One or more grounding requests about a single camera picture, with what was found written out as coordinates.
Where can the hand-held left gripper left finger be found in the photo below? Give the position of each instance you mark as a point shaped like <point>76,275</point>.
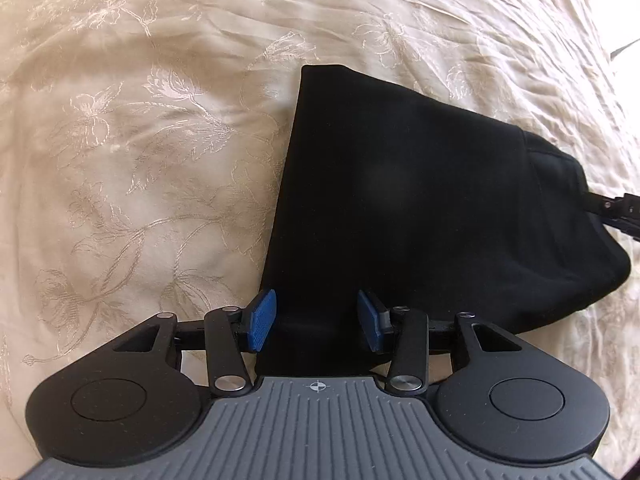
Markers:
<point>262,321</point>

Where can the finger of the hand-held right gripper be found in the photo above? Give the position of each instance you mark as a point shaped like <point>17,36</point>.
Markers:
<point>617,206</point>

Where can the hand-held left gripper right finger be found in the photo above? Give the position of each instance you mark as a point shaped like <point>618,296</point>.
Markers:
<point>369,322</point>

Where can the black pants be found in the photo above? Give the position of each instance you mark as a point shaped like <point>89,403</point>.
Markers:
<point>400,200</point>

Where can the beige floral bedspread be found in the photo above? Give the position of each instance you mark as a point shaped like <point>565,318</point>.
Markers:
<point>125,135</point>

